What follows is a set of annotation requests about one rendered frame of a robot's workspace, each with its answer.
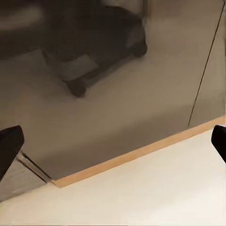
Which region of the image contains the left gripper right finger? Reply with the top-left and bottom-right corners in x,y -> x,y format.
211,125 -> 226,163

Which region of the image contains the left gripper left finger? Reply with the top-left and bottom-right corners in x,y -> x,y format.
0,125 -> 24,182

